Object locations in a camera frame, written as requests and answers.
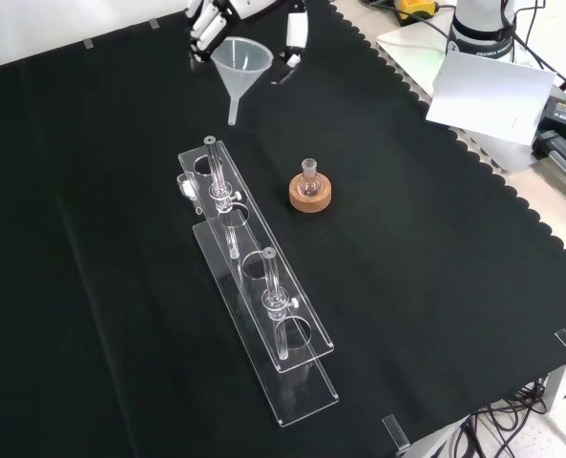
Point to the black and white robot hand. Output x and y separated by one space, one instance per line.
296 26

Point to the clear plastic funnel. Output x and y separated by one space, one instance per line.
241 71

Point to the small glass round-bottom flask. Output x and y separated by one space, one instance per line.
309 183

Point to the clear acrylic funnel stand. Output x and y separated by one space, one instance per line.
263 267

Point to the pale board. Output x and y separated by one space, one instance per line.
411 43

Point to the yellow stop button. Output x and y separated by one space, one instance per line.
415 8

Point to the grey tape piece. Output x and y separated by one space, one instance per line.
153 24
88 43

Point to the white paper sheet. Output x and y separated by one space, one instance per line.
488 95

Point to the black cloth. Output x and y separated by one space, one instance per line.
120 286

